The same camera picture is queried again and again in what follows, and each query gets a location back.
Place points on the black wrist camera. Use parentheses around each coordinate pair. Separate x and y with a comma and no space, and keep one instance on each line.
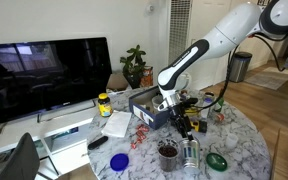
(188,102)

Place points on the black remote control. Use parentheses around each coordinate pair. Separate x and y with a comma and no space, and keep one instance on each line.
(98,142)

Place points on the black chair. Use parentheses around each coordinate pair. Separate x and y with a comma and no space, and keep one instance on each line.
(20,160)

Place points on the silver metal cup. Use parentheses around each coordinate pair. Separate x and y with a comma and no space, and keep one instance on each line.
(189,155)

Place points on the white round plastic container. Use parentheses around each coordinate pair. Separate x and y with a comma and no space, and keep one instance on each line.
(157,101)

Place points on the white wall vent grille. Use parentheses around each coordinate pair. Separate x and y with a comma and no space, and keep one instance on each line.
(180,30)

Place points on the green potted plant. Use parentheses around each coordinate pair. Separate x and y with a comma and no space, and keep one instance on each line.
(134,65)

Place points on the yellow-lid vitamin bottle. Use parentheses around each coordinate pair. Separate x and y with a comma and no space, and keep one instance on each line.
(104,106)

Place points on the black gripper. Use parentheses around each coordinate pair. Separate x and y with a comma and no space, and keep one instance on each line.
(178,116)

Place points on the green bottle with red cap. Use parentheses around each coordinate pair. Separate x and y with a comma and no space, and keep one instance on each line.
(219,105)

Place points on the white paper napkin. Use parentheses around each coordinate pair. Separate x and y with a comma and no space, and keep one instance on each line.
(117,124)

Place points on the blue cardboard shoe box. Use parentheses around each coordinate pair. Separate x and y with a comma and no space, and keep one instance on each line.
(144,111)

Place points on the blue round lid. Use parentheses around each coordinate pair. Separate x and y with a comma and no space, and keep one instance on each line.
(119,162)

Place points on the white bottle with blue cap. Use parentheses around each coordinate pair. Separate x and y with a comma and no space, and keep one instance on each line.
(206,108)

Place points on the black flat screen television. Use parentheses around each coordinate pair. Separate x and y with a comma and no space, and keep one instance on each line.
(47,75)

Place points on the white wall thermostat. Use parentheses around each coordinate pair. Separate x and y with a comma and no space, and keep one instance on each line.
(149,8)

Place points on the clear cup of coffee beans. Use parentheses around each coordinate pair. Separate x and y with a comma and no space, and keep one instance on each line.
(168,155)

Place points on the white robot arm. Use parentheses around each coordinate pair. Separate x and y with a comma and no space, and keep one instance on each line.
(224,33)

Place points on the silver trash can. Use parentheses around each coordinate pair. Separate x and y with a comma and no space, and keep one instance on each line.
(240,66)

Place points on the white television stand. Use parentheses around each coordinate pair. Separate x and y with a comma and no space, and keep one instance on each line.
(64,146)

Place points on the grey floor rug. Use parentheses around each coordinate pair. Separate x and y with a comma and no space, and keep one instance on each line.
(270,79)

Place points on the orange snack bag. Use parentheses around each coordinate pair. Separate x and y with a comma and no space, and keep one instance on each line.
(147,77)

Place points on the black and yellow torch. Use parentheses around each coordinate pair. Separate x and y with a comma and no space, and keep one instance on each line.
(199,126)

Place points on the red candy wrapper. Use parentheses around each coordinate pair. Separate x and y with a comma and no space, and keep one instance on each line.
(140,135)
(134,145)
(143,127)

